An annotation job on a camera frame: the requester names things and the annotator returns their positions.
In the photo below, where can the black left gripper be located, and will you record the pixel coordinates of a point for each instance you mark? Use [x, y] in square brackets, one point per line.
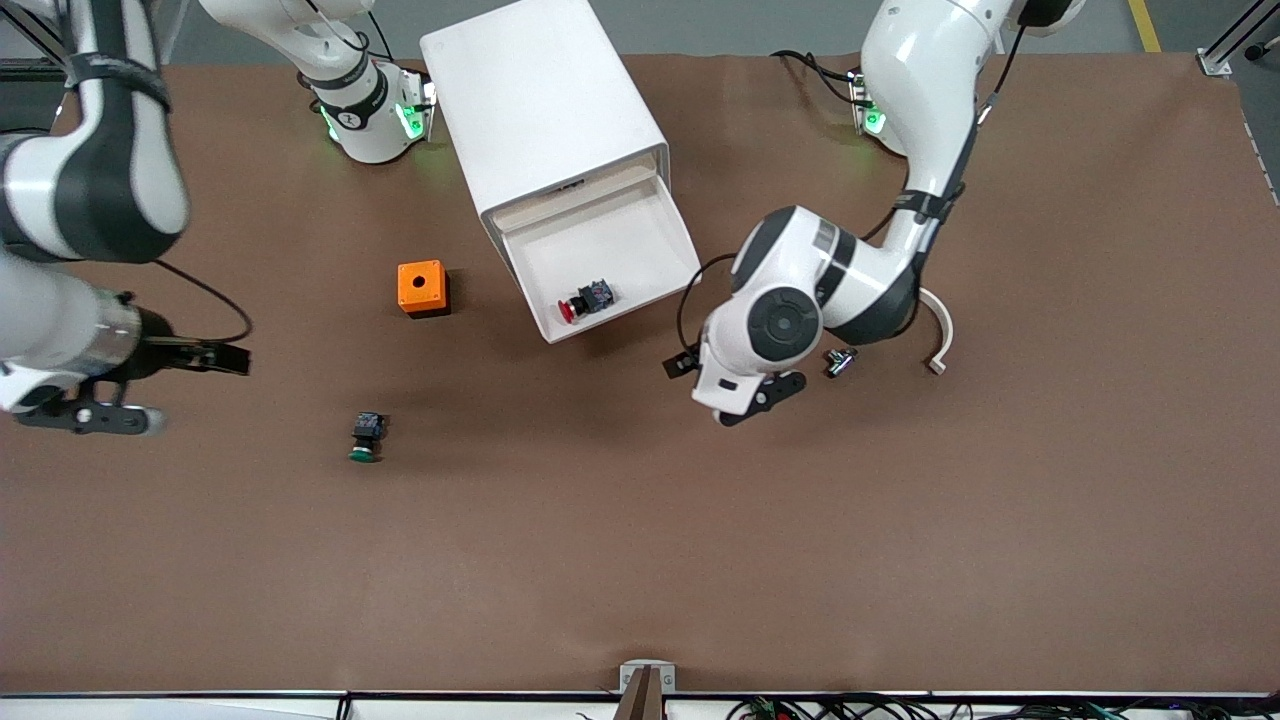
[682, 364]

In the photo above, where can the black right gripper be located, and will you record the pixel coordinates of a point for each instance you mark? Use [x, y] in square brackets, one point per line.
[158, 352]

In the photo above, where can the red push button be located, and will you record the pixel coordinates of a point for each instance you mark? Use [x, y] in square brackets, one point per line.
[598, 296]

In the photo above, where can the white plastic drawer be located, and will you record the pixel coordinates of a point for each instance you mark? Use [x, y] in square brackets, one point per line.
[590, 193]
[610, 250]

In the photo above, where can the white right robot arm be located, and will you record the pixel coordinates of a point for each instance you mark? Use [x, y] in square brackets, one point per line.
[365, 120]

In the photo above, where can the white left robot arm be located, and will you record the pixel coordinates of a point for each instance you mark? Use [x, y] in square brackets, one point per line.
[930, 80]

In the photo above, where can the green push button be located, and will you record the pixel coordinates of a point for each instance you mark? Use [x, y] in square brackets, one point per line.
[366, 430]

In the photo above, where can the white drawer cabinet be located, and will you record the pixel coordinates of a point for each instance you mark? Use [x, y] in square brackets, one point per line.
[540, 100]

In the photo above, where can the white curved plastic piece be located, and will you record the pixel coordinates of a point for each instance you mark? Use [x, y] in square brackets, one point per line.
[946, 330]

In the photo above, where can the silver key switch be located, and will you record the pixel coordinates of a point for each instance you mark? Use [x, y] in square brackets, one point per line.
[842, 362]

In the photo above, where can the orange button enclosure box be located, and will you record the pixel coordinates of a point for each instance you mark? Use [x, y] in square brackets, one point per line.
[408, 292]

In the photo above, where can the grey metal mounting bracket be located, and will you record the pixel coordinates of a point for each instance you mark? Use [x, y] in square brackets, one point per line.
[647, 690]

